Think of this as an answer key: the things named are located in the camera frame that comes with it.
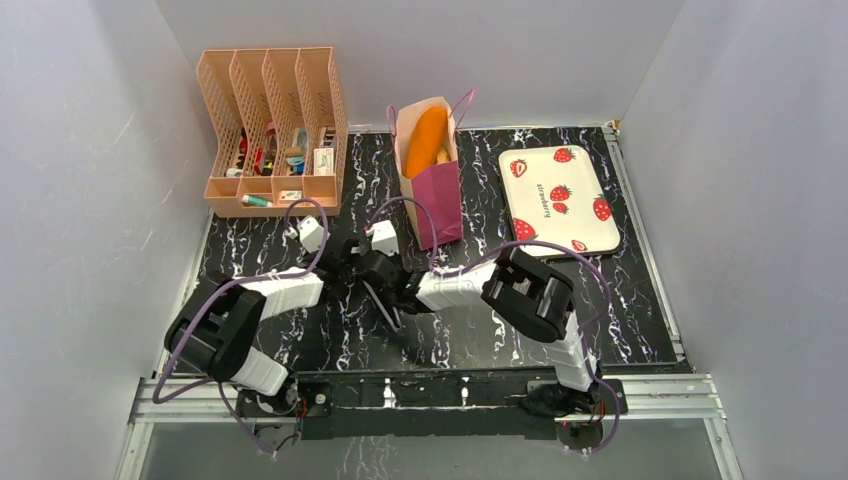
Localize small yellow fake bread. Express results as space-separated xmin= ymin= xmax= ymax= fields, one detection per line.
xmin=436 ymin=148 xmax=451 ymax=165

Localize purple cable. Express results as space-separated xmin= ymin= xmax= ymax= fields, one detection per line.
xmin=368 ymin=195 xmax=624 ymax=456
xmin=152 ymin=197 xmax=330 ymax=457

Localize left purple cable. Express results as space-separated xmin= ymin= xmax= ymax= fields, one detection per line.
xmin=152 ymin=197 xmax=330 ymax=457

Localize white strawberry print tray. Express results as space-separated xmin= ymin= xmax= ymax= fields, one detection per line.
xmin=498 ymin=145 xmax=621 ymax=255

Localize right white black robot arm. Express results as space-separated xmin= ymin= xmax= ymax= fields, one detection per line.
xmin=355 ymin=247 xmax=624 ymax=417

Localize long orange fake baguette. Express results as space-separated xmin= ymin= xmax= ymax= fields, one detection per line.
xmin=403 ymin=106 xmax=448 ymax=179

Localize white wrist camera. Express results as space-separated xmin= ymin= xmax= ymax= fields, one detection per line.
xmin=284 ymin=216 xmax=326 ymax=253
xmin=365 ymin=220 xmax=399 ymax=257

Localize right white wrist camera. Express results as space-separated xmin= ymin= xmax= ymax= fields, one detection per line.
xmin=365 ymin=220 xmax=399 ymax=257

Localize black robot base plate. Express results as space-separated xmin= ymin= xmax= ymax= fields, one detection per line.
xmin=236 ymin=366 xmax=628 ymax=448

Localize metal tongs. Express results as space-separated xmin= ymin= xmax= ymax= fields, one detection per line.
xmin=363 ymin=280 xmax=402 ymax=333

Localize aluminium frame rail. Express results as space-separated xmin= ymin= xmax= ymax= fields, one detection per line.
xmin=116 ymin=373 xmax=743 ymax=479

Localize green white tube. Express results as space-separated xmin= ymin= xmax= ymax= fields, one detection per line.
xmin=241 ymin=194 xmax=273 ymax=208

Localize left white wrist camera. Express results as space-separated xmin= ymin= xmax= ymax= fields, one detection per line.
xmin=284 ymin=216 xmax=326 ymax=253

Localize red bottle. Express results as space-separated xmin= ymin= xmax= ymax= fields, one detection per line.
xmin=266 ymin=122 xmax=277 ymax=151

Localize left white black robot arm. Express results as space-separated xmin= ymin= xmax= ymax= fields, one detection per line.
xmin=164 ymin=237 xmax=360 ymax=416

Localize small white box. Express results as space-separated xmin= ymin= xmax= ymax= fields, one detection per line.
xmin=313 ymin=147 xmax=335 ymax=176

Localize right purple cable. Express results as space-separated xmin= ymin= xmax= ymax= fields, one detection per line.
xmin=368 ymin=195 xmax=624 ymax=456

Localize peach plastic file organizer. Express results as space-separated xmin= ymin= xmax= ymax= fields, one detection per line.
xmin=197 ymin=47 xmax=349 ymax=218

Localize pink and tan paper bag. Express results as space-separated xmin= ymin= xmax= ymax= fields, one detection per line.
xmin=386 ymin=97 xmax=463 ymax=250

